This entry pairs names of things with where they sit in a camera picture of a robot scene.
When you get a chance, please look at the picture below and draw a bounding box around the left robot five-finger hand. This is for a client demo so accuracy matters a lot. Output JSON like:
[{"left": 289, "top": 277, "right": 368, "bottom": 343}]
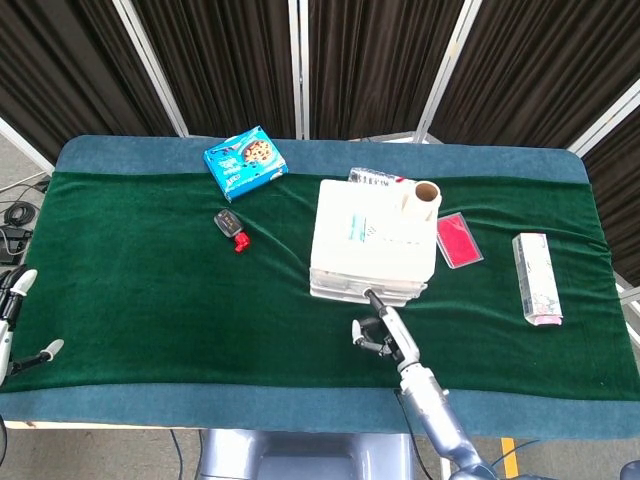
[{"left": 0, "top": 264, "right": 65, "bottom": 387}]

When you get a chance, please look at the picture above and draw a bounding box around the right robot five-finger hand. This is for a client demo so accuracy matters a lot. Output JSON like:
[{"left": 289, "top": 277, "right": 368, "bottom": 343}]
[{"left": 351, "top": 287, "right": 422, "bottom": 375}]

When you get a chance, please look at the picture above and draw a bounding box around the grey robot base column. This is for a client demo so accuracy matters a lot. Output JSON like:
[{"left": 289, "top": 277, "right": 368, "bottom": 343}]
[{"left": 197, "top": 428, "right": 419, "bottom": 480}]

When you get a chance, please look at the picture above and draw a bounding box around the black power adapter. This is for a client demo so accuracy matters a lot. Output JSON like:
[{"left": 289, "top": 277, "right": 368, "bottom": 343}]
[{"left": 0, "top": 224, "right": 34, "bottom": 266}]

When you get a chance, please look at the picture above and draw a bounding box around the red pad in clear case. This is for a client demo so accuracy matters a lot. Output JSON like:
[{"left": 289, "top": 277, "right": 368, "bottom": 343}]
[{"left": 434, "top": 211, "right": 485, "bottom": 270}]

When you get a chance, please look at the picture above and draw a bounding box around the white roll with cardboard core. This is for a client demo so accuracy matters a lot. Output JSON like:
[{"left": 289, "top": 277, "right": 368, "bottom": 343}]
[{"left": 397, "top": 179, "right": 444, "bottom": 221}]

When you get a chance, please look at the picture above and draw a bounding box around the long white floral carton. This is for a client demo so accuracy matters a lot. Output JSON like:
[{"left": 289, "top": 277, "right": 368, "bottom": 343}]
[{"left": 511, "top": 232, "right": 564, "bottom": 329}]

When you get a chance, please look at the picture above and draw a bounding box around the patterned foil packet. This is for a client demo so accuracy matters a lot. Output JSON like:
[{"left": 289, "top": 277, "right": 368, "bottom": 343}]
[{"left": 348, "top": 167, "right": 405, "bottom": 187}]

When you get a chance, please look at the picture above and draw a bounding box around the green velvet cloth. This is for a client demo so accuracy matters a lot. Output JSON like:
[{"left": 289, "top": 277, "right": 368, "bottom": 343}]
[{"left": 0, "top": 169, "right": 632, "bottom": 401}]

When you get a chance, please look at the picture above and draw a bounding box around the small black device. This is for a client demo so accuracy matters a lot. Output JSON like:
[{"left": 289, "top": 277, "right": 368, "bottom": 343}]
[{"left": 213, "top": 208, "right": 245, "bottom": 239}]

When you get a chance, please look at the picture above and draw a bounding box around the blue cookie box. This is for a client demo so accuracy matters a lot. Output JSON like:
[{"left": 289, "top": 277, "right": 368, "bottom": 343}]
[{"left": 202, "top": 124, "right": 290, "bottom": 203}]

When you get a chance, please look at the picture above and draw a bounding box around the blue table cover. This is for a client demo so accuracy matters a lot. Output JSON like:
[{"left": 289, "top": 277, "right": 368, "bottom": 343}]
[{"left": 0, "top": 133, "right": 640, "bottom": 441}]

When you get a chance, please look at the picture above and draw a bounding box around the dark curtain screen panel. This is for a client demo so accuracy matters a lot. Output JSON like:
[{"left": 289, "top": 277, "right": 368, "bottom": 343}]
[
  {"left": 0, "top": 0, "right": 176, "bottom": 166},
  {"left": 112, "top": 0, "right": 306, "bottom": 140},
  {"left": 299, "top": 0, "right": 476, "bottom": 144},
  {"left": 414, "top": 0, "right": 640, "bottom": 151},
  {"left": 567, "top": 79, "right": 640, "bottom": 291}
]

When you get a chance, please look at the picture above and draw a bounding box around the white plastic storage box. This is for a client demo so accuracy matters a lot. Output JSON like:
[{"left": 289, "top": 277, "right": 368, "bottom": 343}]
[{"left": 308, "top": 178, "right": 444, "bottom": 307}]

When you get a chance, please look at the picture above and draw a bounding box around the black coiled cable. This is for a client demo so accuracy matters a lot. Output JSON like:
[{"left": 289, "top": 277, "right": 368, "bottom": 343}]
[{"left": 2, "top": 202, "right": 37, "bottom": 229}]

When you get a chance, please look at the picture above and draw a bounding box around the blue cable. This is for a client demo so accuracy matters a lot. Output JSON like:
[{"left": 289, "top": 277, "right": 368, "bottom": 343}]
[
  {"left": 168, "top": 429, "right": 201, "bottom": 480},
  {"left": 492, "top": 438, "right": 542, "bottom": 470}
]

